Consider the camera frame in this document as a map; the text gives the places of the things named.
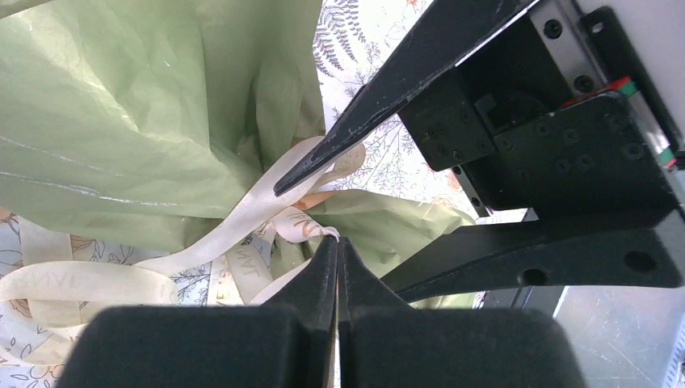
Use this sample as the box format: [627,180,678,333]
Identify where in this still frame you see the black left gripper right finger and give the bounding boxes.
[338,238,586,387]

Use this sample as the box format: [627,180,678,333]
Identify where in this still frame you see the olive green wrapping paper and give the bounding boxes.
[0,0,477,310]

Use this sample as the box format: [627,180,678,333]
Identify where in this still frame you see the cream ribbon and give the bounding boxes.
[1,137,366,366]

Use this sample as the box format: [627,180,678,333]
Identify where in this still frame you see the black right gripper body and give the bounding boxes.
[399,1,684,217]

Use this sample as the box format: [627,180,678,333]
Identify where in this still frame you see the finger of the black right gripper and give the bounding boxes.
[382,210,684,302]
[274,0,535,196]

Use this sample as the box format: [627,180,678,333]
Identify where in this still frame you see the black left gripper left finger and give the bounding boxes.
[57,237,338,387]

